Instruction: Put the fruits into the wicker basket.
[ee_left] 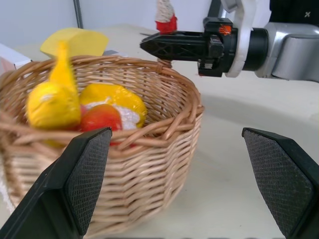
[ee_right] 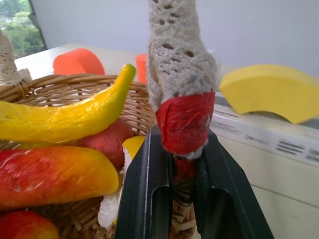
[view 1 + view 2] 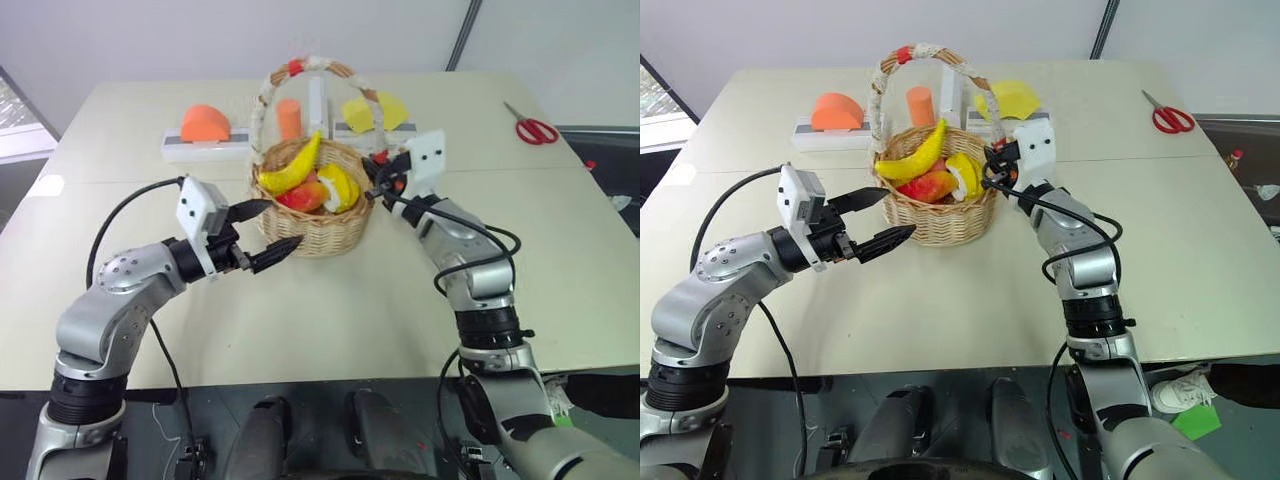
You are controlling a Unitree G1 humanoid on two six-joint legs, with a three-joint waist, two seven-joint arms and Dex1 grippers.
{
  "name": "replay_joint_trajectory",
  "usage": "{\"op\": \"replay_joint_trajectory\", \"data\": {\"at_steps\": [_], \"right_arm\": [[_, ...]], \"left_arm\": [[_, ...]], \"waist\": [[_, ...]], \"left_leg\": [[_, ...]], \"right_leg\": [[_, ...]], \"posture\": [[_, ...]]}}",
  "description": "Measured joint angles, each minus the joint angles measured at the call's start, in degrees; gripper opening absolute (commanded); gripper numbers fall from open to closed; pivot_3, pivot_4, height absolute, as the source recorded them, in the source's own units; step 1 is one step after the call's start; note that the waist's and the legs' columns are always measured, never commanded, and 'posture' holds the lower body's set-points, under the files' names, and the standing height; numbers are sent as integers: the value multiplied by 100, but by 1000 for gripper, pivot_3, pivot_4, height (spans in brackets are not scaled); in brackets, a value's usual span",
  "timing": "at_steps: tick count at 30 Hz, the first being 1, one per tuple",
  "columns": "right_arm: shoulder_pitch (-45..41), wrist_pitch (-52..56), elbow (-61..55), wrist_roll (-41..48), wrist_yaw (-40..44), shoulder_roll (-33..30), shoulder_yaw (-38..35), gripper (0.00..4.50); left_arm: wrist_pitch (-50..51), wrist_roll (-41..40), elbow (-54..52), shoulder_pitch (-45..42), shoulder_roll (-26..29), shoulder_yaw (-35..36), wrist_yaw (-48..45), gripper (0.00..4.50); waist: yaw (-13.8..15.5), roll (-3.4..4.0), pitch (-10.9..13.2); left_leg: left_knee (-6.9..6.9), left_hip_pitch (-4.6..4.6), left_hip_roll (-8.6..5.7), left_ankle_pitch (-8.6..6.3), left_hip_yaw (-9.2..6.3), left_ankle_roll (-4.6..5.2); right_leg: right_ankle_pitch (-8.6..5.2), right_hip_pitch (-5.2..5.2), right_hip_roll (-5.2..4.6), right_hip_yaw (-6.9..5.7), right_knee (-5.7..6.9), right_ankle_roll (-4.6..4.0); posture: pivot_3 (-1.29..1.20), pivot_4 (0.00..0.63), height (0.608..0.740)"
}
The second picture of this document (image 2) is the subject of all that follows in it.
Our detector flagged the wicker basket with lace handle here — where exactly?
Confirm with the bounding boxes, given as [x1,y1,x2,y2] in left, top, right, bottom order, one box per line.
[0,0,219,239]

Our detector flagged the red and yellow mango slice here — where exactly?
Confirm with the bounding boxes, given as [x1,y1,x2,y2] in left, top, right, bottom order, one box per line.
[0,146,120,212]

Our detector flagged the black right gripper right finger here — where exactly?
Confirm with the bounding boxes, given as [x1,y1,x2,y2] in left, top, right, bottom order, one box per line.
[194,128,274,239]

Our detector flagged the large orange foam block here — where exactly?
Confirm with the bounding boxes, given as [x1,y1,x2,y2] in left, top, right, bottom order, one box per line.
[52,48,106,76]

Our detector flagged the yellow toy banana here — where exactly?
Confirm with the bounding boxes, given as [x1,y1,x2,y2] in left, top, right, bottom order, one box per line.
[0,63,137,144]

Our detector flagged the yellow arch foam block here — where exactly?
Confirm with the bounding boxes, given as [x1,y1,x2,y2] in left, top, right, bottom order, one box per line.
[219,64,319,125]

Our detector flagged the white box with black print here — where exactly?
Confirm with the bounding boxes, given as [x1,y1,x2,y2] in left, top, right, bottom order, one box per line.
[210,91,319,168]

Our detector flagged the small orange foam block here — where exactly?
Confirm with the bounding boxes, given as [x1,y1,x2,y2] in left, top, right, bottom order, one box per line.
[135,53,149,85]

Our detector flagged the dark red round toy fruit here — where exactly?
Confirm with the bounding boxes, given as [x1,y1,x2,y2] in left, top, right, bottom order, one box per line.
[76,118,134,169]

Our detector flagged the yellow fruit piece white foam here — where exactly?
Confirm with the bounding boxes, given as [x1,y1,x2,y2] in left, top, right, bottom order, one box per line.
[97,135,146,229]

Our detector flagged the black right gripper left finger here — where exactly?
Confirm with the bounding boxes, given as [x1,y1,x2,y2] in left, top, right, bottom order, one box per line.
[114,127,174,239]

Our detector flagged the red and yellow toy apple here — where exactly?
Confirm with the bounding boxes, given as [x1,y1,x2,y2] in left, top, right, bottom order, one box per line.
[0,210,60,239]

